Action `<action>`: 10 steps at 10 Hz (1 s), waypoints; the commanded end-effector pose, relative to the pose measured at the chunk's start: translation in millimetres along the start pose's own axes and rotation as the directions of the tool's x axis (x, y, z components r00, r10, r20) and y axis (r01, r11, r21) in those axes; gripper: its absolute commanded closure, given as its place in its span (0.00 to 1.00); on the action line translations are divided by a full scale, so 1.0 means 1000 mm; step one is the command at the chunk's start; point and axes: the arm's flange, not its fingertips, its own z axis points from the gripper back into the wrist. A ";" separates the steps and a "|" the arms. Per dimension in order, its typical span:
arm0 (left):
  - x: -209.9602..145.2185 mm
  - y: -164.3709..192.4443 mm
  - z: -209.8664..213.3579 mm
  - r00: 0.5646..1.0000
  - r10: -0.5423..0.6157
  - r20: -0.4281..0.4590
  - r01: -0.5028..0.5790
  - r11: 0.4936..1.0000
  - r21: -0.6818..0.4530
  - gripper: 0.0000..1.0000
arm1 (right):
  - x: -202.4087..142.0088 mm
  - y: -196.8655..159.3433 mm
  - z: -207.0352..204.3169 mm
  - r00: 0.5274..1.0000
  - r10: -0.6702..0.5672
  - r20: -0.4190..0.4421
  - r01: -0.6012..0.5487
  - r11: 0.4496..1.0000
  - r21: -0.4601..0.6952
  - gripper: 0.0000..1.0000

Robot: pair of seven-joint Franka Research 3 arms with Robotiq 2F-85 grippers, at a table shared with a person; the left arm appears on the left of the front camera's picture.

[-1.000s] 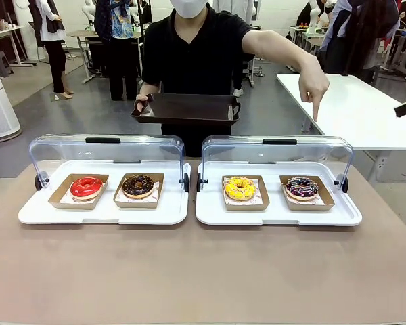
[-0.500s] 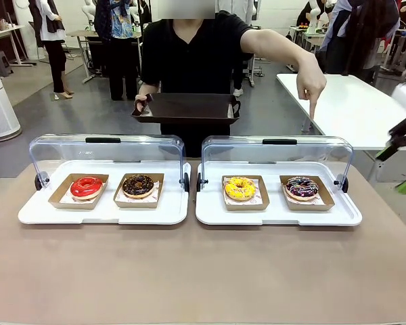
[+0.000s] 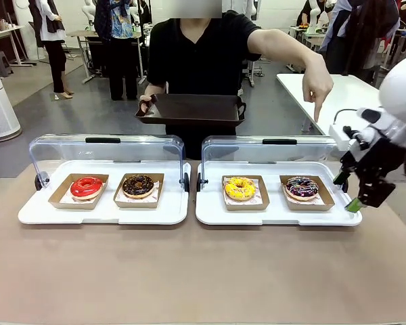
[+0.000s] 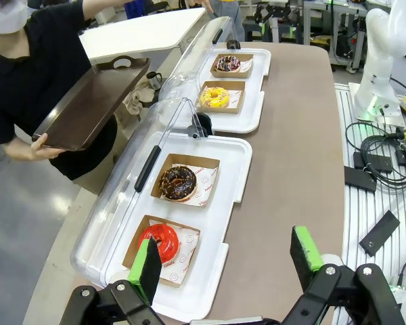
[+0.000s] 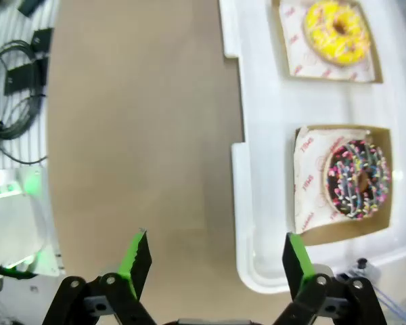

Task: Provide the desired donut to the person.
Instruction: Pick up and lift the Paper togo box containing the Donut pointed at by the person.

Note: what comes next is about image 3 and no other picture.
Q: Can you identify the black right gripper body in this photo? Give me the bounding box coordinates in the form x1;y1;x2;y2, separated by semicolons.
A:
353;136;406;177

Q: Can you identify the purple sprinkled donut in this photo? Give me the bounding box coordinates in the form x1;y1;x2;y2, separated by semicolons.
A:
284;175;319;201

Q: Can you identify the cardboard tray of purple donut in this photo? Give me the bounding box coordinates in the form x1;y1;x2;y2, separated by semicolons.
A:
279;174;336;212

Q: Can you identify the dark brown serving tray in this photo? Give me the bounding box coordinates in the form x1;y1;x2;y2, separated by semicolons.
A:
134;93;247;128

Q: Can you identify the chocolate glazed donut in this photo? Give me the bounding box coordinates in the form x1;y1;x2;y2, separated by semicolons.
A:
122;174;155;200

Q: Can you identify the cardboard tray of chocolate donut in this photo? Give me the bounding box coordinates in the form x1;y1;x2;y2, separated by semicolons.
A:
113;173;165;209

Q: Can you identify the person right forearm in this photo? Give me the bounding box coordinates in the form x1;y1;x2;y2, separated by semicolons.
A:
144;82;168;100

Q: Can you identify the person left forearm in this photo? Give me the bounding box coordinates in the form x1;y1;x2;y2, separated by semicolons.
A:
247;28;325;74

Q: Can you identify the paper liner under yellow donut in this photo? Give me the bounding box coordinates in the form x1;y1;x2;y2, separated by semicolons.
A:
223;179;263;206

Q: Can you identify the yellow sprinkled donut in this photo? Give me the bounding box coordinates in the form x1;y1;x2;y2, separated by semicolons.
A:
224;176;257;202

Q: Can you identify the cardboard tray of yellow donut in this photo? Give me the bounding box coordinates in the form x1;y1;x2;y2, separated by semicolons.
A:
221;175;270;213

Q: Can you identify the person torso in black shirt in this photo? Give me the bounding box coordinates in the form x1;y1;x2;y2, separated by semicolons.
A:
146;9;278;160

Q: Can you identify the red glazed donut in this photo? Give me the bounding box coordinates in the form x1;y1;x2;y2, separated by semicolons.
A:
70;176;104;201

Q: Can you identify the paper liner under red donut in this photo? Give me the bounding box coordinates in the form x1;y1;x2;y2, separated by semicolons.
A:
59;188;104;205

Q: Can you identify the cardboard tray of red donut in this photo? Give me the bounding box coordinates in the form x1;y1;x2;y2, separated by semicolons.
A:
47;173;110;211

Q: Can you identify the person left hand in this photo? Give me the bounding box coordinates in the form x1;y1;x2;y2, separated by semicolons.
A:
300;54;335;124

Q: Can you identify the person right hand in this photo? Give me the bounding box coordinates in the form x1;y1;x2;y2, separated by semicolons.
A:
138;93;158;118

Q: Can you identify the large white table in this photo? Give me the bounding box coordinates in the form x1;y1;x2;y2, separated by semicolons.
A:
275;72;384;137

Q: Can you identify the white display tray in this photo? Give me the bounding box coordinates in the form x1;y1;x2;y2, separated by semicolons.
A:
195;160;363;227
18;159;192;226

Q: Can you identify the clear plastic display lid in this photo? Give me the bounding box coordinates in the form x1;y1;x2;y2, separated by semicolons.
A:
29;133;191;194
196;135;348;194

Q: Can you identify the bystander in blue shirt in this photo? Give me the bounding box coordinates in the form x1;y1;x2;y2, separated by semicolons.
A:
319;0;402;85

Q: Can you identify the bystander in colourful shirt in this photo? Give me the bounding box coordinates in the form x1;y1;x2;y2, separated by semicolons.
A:
93;0;140;102

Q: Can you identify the beige background desk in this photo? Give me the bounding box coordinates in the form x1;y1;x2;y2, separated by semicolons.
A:
66;29;147;85

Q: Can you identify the bystander in white shirt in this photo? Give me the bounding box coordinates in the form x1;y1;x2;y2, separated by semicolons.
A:
28;0;75;100

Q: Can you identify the grey plastic stool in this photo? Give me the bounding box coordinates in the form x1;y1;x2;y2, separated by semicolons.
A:
0;50;14;79

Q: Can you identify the white side table with cups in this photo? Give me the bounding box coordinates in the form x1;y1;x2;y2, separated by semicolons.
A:
0;18;33;68

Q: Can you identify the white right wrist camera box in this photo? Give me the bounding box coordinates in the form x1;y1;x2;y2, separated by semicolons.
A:
328;124;352;152

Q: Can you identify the grey camera cable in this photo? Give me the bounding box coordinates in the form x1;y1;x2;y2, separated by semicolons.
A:
332;108;360;127

